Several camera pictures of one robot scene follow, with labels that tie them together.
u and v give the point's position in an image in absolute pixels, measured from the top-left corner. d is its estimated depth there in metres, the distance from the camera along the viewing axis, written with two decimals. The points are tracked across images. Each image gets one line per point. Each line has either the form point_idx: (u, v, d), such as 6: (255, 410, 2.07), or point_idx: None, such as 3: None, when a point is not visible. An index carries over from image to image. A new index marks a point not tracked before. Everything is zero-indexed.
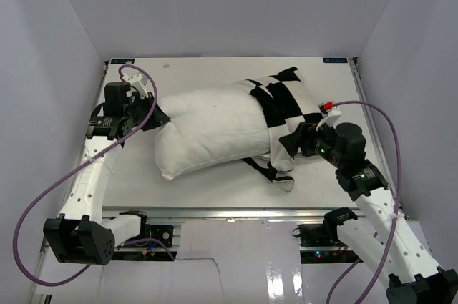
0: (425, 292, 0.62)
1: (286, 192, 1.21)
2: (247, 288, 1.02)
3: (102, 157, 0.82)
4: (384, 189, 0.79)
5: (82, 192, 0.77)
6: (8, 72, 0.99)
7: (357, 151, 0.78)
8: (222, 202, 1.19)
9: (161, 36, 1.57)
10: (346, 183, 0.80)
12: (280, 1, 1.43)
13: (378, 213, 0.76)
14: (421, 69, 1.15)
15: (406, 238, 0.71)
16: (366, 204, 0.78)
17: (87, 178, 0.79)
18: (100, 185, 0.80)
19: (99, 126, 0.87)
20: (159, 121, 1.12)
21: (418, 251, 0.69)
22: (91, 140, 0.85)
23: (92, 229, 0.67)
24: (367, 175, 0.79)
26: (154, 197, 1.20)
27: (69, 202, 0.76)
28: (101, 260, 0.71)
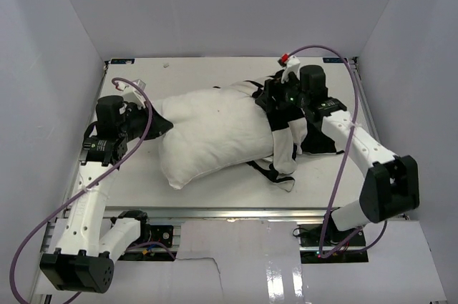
0: (384, 172, 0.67)
1: (288, 192, 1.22)
2: (247, 288, 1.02)
3: (97, 184, 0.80)
4: (343, 111, 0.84)
5: (78, 224, 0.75)
6: (8, 73, 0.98)
7: (318, 86, 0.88)
8: (223, 202, 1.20)
9: (161, 36, 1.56)
10: (312, 115, 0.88)
12: (280, 0, 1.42)
13: (338, 126, 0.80)
14: (421, 70, 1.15)
15: (365, 139, 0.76)
16: (327, 124, 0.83)
17: (84, 209, 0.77)
18: (96, 214, 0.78)
19: (93, 150, 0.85)
20: (157, 133, 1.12)
21: (376, 146, 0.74)
22: (86, 166, 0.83)
23: (89, 266, 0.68)
24: (329, 105, 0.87)
26: (154, 197, 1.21)
27: (66, 234, 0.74)
28: (100, 288, 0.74)
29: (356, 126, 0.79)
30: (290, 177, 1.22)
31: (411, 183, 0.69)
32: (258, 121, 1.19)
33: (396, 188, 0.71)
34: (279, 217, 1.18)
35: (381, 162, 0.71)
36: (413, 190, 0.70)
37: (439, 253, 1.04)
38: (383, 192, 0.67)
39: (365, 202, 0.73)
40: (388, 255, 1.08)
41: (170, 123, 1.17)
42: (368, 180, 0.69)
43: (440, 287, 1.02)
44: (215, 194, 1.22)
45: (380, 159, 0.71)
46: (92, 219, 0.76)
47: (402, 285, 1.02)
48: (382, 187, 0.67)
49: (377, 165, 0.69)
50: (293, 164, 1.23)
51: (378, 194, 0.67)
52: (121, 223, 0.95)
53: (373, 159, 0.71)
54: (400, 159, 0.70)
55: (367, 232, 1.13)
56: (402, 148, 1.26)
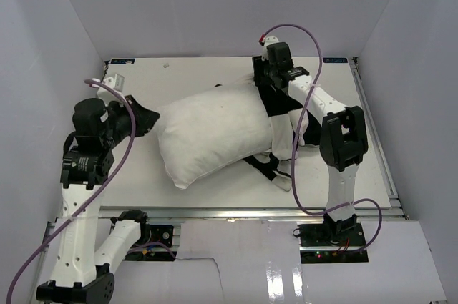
0: (335, 119, 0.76)
1: (285, 191, 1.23)
2: (247, 289, 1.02)
3: (84, 210, 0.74)
4: (306, 76, 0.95)
5: (69, 255, 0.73)
6: (8, 74, 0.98)
7: (283, 56, 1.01)
8: (222, 202, 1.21)
9: (161, 36, 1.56)
10: (280, 81, 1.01)
12: (280, 1, 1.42)
13: (300, 89, 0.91)
14: (421, 70, 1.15)
15: (323, 96, 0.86)
16: (293, 89, 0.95)
17: (72, 237, 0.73)
18: (89, 239, 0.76)
19: (74, 169, 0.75)
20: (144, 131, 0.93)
21: (330, 101, 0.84)
22: (69, 189, 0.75)
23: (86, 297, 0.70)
24: (293, 72, 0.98)
26: (155, 197, 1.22)
27: (59, 265, 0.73)
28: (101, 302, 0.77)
29: (315, 86, 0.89)
30: (288, 174, 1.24)
31: (361, 129, 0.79)
32: (257, 121, 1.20)
33: (351, 136, 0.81)
34: (280, 218, 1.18)
35: (334, 112, 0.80)
36: (363, 135, 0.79)
37: (439, 253, 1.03)
38: (337, 138, 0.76)
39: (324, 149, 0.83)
40: (388, 254, 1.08)
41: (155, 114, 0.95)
42: (323, 128, 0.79)
43: (440, 287, 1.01)
44: (213, 191, 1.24)
45: (333, 110, 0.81)
46: (84, 247, 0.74)
47: (403, 285, 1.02)
48: (335, 134, 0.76)
49: (330, 114, 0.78)
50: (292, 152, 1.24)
51: (331, 139, 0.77)
52: (121, 227, 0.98)
53: (328, 110, 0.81)
54: (350, 109, 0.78)
55: (366, 232, 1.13)
56: (402, 148, 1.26)
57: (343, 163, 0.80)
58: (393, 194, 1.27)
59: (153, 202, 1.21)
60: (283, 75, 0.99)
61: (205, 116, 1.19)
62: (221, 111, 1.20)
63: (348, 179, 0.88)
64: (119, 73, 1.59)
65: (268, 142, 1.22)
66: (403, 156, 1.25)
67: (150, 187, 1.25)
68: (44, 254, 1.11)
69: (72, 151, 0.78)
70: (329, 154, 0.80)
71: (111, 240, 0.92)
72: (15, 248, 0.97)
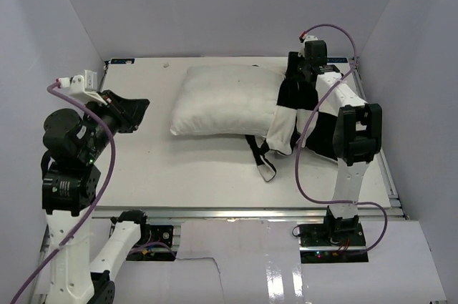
0: (352, 112, 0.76)
1: (265, 181, 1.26)
2: (247, 289, 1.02)
3: (71, 238, 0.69)
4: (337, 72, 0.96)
5: (61, 281, 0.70)
6: (8, 74, 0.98)
7: (318, 53, 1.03)
8: (222, 202, 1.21)
9: (161, 36, 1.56)
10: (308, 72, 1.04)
12: (280, 0, 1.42)
13: (325, 82, 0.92)
14: (421, 70, 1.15)
15: (346, 91, 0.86)
16: (319, 81, 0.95)
17: (63, 264, 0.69)
18: (81, 262, 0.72)
19: (55, 197, 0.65)
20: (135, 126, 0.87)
21: (353, 96, 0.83)
22: (53, 217, 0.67)
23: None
24: (325, 68, 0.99)
26: (156, 197, 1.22)
27: (54, 290, 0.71)
28: None
29: (341, 82, 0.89)
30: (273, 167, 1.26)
31: (377, 128, 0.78)
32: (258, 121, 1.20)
33: (365, 132, 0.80)
34: (279, 217, 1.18)
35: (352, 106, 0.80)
36: (378, 134, 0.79)
37: (439, 253, 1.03)
38: (350, 130, 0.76)
39: (335, 140, 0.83)
40: (388, 254, 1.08)
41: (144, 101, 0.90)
42: (338, 119, 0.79)
43: (440, 287, 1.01)
44: (213, 190, 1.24)
45: (351, 104, 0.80)
46: (75, 273, 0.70)
47: (403, 285, 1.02)
48: (348, 126, 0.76)
49: (347, 106, 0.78)
50: (285, 146, 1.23)
51: (344, 131, 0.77)
52: (120, 229, 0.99)
53: (346, 103, 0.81)
54: (369, 105, 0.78)
55: (366, 232, 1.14)
56: (402, 148, 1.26)
57: (351, 157, 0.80)
58: (393, 194, 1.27)
59: (154, 202, 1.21)
60: (314, 70, 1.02)
61: (206, 109, 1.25)
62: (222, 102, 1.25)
63: (354, 176, 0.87)
64: (119, 73, 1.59)
65: (264, 129, 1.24)
66: (403, 155, 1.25)
67: (151, 187, 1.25)
68: (44, 254, 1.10)
69: (49, 172, 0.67)
70: (340, 145, 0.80)
71: (111, 245, 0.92)
72: (14, 249, 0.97)
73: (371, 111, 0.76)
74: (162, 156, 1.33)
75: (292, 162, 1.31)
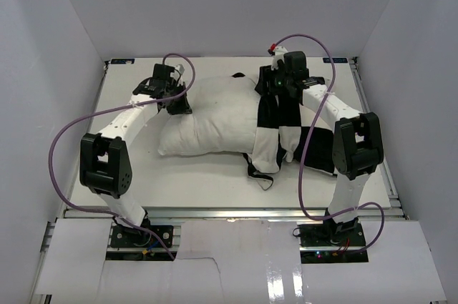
0: (348, 124, 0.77)
1: (264, 190, 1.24)
2: (247, 289, 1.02)
3: (142, 106, 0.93)
4: (322, 84, 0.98)
5: (120, 123, 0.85)
6: (8, 74, 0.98)
7: (300, 66, 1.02)
8: (222, 202, 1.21)
9: (161, 36, 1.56)
10: (294, 91, 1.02)
12: (280, 0, 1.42)
13: (315, 96, 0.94)
14: (421, 70, 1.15)
15: (336, 103, 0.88)
16: (307, 96, 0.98)
17: (127, 115, 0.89)
18: (133, 128, 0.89)
19: (146, 88, 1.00)
20: (187, 107, 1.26)
21: (345, 107, 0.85)
22: (137, 95, 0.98)
23: (121, 149, 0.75)
24: (310, 81, 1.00)
26: (153, 197, 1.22)
27: (108, 127, 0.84)
28: (118, 188, 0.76)
29: (330, 94, 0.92)
30: (268, 177, 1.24)
31: (376, 136, 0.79)
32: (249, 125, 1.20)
33: (365, 143, 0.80)
34: (279, 217, 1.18)
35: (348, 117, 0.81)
36: (377, 144, 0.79)
37: (439, 253, 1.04)
38: (350, 144, 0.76)
39: (336, 157, 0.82)
40: (388, 255, 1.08)
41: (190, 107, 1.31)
42: (336, 134, 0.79)
43: (439, 287, 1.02)
44: (212, 192, 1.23)
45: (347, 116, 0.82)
46: (132, 124, 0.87)
47: (403, 285, 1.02)
48: (348, 139, 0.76)
49: (343, 119, 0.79)
50: (271, 165, 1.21)
51: (345, 143, 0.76)
52: None
53: (340, 116, 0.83)
54: (365, 116, 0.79)
55: (366, 232, 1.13)
56: (402, 148, 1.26)
57: (356, 171, 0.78)
58: (393, 194, 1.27)
59: (154, 202, 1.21)
60: (298, 85, 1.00)
61: (195, 131, 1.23)
62: (209, 119, 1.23)
63: (356, 187, 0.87)
64: (119, 74, 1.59)
65: (250, 148, 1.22)
66: (403, 156, 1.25)
67: (150, 187, 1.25)
68: (44, 254, 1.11)
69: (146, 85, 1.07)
70: (341, 160, 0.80)
71: None
72: (14, 250, 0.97)
73: (368, 121, 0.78)
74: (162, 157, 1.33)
75: (291, 164, 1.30)
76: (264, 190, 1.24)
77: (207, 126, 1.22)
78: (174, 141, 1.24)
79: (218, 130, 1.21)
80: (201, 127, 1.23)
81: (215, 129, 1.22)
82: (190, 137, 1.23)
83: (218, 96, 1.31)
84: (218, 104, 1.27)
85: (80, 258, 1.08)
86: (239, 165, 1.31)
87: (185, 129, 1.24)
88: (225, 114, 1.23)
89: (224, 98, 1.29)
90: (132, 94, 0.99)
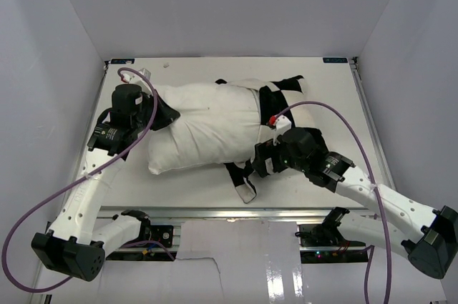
0: (438, 239, 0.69)
1: (244, 204, 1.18)
2: (247, 289, 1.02)
3: (99, 173, 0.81)
4: (352, 165, 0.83)
5: (74, 210, 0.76)
6: (8, 73, 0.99)
7: (310, 147, 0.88)
8: (222, 202, 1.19)
9: (161, 36, 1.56)
10: (320, 179, 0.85)
12: (280, 1, 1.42)
13: (360, 190, 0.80)
14: (421, 71, 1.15)
15: (396, 200, 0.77)
16: (346, 189, 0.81)
17: (82, 194, 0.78)
18: (94, 204, 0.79)
19: (103, 137, 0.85)
20: (169, 118, 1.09)
21: (411, 206, 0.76)
22: (92, 152, 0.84)
23: (77, 255, 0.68)
24: (332, 162, 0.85)
26: (152, 198, 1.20)
27: (61, 218, 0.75)
28: (87, 277, 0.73)
29: (377, 184, 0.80)
30: (252, 190, 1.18)
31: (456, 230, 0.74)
32: (247, 128, 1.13)
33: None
34: (280, 217, 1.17)
35: (427, 224, 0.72)
36: None
37: None
38: (443, 254, 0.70)
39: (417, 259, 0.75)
40: None
41: (176, 111, 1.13)
42: (423, 249, 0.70)
43: (439, 287, 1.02)
44: (212, 193, 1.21)
45: (425, 222, 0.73)
46: (88, 207, 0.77)
47: (403, 284, 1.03)
48: (441, 251, 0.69)
49: (429, 232, 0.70)
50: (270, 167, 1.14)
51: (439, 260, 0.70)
52: (122, 219, 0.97)
53: (418, 222, 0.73)
54: (441, 214, 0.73)
55: None
56: (401, 149, 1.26)
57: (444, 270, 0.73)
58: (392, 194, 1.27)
59: (153, 202, 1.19)
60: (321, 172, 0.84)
61: (193, 142, 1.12)
62: (210, 126, 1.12)
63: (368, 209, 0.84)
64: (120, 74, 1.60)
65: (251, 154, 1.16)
66: (403, 157, 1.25)
67: (149, 187, 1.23)
68: None
69: (104, 123, 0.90)
70: (430, 266, 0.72)
71: (111, 226, 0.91)
72: (14, 251, 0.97)
73: (449, 219, 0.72)
74: None
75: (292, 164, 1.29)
76: (252, 203, 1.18)
77: (208, 135, 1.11)
78: (171, 154, 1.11)
79: (221, 140, 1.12)
80: (202, 136, 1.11)
81: (217, 138, 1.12)
82: (189, 148, 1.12)
83: (212, 100, 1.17)
84: (212, 110, 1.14)
85: None
86: (227, 180, 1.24)
87: (183, 139, 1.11)
88: (222, 120, 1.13)
89: (217, 104, 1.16)
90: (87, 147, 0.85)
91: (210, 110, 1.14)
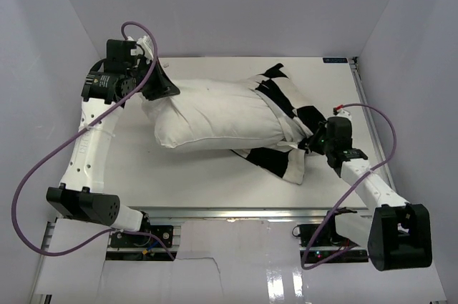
0: (392, 216, 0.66)
1: (299, 184, 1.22)
2: (247, 290, 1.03)
3: (100, 123, 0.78)
4: (364, 159, 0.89)
5: (81, 161, 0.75)
6: (8, 74, 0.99)
7: (343, 135, 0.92)
8: (223, 202, 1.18)
9: (161, 35, 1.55)
10: (333, 159, 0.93)
12: (280, 0, 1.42)
13: (355, 170, 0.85)
14: (421, 70, 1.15)
15: (378, 184, 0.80)
16: (345, 169, 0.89)
17: (86, 145, 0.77)
18: (100, 153, 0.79)
19: (96, 86, 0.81)
20: (166, 86, 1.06)
21: (388, 192, 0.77)
22: (88, 102, 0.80)
23: (94, 201, 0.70)
24: (351, 154, 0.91)
26: (154, 194, 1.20)
27: (70, 171, 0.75)
28: (105, 221, 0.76)
29: (372, 172, 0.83)
30: (300, 169, 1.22)
31: (424, 234, 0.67)
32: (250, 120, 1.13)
33: (409, 239, 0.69)
34: (280, 217, 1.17)
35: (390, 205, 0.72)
36: (428, 245, 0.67)
37: (439, 254, 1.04)
38: (391, 237, 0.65)
39: (373, 247, 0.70)
40: None
41: (176, 86, 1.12)
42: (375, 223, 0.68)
43: (439, 288, 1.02)
44: (213, 192, 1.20)
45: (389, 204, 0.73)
46: (94, 157, 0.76)
47: (402, 284, 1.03)
48: (389, 232, 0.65)
49: (387, 208, 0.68)
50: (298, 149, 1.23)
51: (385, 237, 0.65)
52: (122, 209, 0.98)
53: (383, 201, 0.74)
54: (410, 207, 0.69)
55: None
56: (401, 149, 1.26)
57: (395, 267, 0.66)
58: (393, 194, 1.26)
59: (153, 202, 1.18)
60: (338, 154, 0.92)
61: (202, 114, 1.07)
62: (219, 104, 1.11)
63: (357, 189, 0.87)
64: None
65: (262, 136, 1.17)
66: (403, 156, 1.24)
67: (150, 185, 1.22)
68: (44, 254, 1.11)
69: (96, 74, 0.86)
70: (378, 255, 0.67)
71: None
72: (14, 251, 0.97)
73: (415, 214, 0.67)
74: (155, 164, 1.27)
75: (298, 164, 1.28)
76: (302, 179, 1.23)
77: (217, 110, 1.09)
78: (182, 126, 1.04)
79: (230, 113, 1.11)
80: (209, 109, 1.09)
81: (226, 113, 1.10)
82: (200, 120, 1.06)
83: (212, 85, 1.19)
84: (212, 91, 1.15)
85: (80, 257, 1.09)
86: (229, 177, 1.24)
87: (191, 112, 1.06)
88: (227, 100, 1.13)
89: (219, 89, 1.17)
90: (81, 99, 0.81)
91: (211, 91, 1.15)
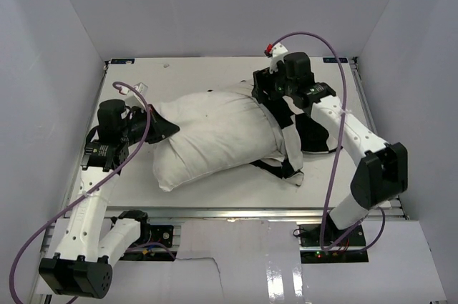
0: (376, 160, 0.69)
1: (298, 187, 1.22)
2: (247, 290, 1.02)
3: (98, 189, 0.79)
4: (333, 96, 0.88)
5: (77, 229, 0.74)
6: (8, 73, 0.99)
7: (304, 71, 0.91)
8: (224, 202, 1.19)
9: (161, 36, 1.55)
10: (301, 101, 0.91)
12: (280, 0, 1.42)
13: (328, 114, 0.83)
14: (421, 70, 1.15)
15: (356, 127, 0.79)
16: (318, 111, 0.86)
17: (84, 212, 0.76)
18: (96, 220, 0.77)
19: (94, 155, 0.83)
20: (160, 134, 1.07)
21: (367, 134, 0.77)
22: (86, 170, 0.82)
23: (89, 270, 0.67)
24: (318, 90, 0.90)
26: (155, 197, 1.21)
27: (65, 239, 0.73)
28: (99, 294, 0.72)
29: (346, 113, 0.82)
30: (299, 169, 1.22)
31: (401, 169, 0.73)
32: (248, 126, 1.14)
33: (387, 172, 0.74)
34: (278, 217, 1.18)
35: (373, 150, 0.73)
36: (403, 176, 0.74)
37: (439, 253, 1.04)
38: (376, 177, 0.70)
39: (356, 186, 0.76)
40: (388, 255, 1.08)
41: (175, 124, 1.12)
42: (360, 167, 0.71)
43: (439, 287, 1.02)
44: (214, 194, 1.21)
45: (371, 148, 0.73)
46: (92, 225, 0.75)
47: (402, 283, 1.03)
48: (373, 174, 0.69)
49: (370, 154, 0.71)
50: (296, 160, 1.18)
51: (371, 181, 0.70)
52: (121, 224, 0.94)
53: (365, 147, 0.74)
54: (391, 147, 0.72)
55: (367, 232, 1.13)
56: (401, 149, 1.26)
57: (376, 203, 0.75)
58: None
59: (154, 203, 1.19)
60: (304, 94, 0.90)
61: (197, 151, 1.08)
62: (212, 131, 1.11)
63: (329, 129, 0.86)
64: (120, 73, 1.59)
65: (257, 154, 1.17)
66: None
67: (150, 187, 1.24)
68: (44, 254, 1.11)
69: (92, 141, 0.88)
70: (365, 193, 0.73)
71: (111, 237, 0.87)
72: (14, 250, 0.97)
73: (396, 154, 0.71)
74: None
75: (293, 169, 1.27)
76: (302, 181, 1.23)
77: (212, 141, 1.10)
78: (178, 165, 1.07)
79: (225, 141, 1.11)
80: (204, 142, 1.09)
81: (221, 143, 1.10)
82: (193, 152, 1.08)
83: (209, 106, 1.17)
84: (210, 116, 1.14)
85: None
86: (229, 179, 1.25)
87: (187, 151, 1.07)
88: (223, 126, 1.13)
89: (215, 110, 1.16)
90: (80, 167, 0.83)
91: (210, 117, 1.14)
